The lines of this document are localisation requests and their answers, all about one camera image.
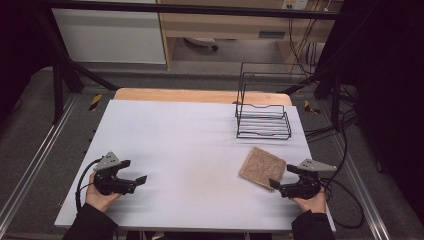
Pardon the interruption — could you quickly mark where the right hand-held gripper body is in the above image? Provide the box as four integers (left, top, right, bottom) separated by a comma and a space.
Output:
279, 158, 338, 200

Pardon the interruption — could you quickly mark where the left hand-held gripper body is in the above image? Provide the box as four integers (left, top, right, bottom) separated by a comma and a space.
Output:
92, 151, 138, 196

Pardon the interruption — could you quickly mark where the brown square cloth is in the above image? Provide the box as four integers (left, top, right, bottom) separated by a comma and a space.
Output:
237, 146, 288, 192

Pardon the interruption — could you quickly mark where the person's right hand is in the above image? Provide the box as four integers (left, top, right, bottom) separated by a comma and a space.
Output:
289, 186, 328, 215

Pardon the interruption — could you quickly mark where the person's left hand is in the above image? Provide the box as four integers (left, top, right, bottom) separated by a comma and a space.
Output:
84, 181, 123, 214

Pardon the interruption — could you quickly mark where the white table board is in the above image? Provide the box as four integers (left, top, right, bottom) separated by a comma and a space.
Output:
54, 99, 337, 233

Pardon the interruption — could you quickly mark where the yellow black floor tape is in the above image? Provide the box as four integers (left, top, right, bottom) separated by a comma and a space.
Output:
303, 99, 322, 115
88, 93, 104, 112

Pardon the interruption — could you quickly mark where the wooden table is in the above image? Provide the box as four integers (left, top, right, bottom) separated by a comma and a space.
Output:
113, 87, 294, 107

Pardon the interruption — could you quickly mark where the white cabinet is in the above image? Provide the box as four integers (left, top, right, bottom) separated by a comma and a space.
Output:
51, 0, 167, 65

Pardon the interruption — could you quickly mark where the black curtain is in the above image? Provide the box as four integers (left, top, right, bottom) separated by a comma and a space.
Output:
314, 0, 424, 216
0, 0, 56, 124

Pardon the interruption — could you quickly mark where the office chair base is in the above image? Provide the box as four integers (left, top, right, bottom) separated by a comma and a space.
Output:
182, 36, 220, 52

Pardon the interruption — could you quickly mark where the wooden desk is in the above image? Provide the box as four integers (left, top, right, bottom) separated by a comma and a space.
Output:
155, 0, 345, 72

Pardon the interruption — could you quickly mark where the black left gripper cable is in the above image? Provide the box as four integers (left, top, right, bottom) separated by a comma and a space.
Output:
75, 157, 104, 213

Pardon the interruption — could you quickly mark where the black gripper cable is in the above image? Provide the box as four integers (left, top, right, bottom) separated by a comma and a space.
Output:
319, 109, 366, 231
75, 157, 104, 213

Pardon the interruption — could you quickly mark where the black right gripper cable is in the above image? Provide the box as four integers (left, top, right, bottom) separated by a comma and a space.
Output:
319, 109, 366, 231

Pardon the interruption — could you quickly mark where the black wire rack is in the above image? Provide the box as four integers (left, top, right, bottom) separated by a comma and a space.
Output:
234, 61, 309, 141

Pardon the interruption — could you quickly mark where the aluminium floor rail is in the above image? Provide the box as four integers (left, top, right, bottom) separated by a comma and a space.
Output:
332, 132, 392, 240
0, 94, 80, 228

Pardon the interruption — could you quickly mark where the bundle of hanging cables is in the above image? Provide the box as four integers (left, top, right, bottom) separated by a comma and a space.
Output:
287, 16, 319, 79

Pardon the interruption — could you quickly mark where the white wall socket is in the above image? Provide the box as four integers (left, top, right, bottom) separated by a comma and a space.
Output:
280, 0, 310, 11

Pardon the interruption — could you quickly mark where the black metal frame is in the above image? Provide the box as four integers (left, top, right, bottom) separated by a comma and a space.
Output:
32, 0, 355, 125

